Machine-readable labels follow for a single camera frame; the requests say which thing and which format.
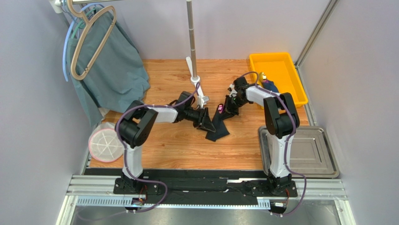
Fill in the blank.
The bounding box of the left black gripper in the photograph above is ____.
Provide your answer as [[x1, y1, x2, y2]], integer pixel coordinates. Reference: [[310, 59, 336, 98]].
[[184, 107, 216, 134]]

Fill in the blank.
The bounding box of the black paper napkin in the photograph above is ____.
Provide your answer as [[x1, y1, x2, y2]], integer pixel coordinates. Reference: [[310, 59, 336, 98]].
[[206, 109, 234, 142]]

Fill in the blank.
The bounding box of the iridescent purple spoon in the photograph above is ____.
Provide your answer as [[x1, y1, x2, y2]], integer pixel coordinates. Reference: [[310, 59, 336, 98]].
[[217, 104, 224, 114]]

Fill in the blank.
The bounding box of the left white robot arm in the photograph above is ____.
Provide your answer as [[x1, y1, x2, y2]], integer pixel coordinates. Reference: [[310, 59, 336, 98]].
[[114, 91, 216, 194]]

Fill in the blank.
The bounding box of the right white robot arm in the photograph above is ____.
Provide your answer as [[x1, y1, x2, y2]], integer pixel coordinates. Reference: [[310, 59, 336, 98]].
[[219, 77, 299, 195]]

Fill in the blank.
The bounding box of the rolled dark blue napkin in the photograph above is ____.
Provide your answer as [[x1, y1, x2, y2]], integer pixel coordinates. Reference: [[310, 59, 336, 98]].
[[261, 80, 279, 93]]

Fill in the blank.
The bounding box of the white stand base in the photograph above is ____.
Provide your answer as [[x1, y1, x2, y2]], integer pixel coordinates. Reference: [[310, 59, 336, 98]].
[[185, 56, 206, 105]]

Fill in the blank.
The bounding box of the yellow plastic bin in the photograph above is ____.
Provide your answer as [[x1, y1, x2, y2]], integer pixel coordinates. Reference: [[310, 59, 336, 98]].
[[249, 52, 308, 108]]

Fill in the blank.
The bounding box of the metal stand pole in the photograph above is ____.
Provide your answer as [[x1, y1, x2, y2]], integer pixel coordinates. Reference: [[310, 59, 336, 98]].
[[186, 0, 200, 84]]

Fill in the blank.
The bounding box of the metal tray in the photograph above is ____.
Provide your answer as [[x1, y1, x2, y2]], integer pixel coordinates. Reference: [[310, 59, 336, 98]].
[[258, 125, 339, 179]]

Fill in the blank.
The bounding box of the pink rimmed white mesh basket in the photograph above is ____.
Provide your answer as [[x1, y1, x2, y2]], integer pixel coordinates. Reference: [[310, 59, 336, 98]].
[[88, 122, 124, 163]]

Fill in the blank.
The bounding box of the teal hanging cloth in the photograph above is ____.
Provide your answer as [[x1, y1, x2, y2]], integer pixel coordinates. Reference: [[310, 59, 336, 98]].
[[66, 12, 150, 127]]

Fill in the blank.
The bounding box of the beige clothes hanger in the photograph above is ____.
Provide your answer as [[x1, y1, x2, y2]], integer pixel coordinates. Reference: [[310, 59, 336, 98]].
[[66, 0, 117, 81]]

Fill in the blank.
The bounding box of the green clothes hanger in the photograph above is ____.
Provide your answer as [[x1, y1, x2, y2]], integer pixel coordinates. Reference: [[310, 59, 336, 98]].
[[72, 7, 97, 38]]

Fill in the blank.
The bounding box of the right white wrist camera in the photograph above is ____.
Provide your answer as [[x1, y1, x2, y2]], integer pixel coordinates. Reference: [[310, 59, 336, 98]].
[[228, 84, 237, 98]]

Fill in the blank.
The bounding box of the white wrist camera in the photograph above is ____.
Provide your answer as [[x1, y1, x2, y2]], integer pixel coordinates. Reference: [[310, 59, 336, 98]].
[[199, 96, 209, 108], [228, 84, 237, 98]]

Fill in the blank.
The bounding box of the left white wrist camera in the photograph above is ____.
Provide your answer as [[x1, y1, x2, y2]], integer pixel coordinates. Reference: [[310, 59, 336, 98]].
[[199, 96, 209, 108]]

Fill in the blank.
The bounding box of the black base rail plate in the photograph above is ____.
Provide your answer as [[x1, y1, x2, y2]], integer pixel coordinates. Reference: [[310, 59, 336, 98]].
[[84, 168, 298, 206]]

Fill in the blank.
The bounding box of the aluminium frame rail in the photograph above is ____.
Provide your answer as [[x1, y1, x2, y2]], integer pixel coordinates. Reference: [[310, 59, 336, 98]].
[[56, 168, 355, 225]]

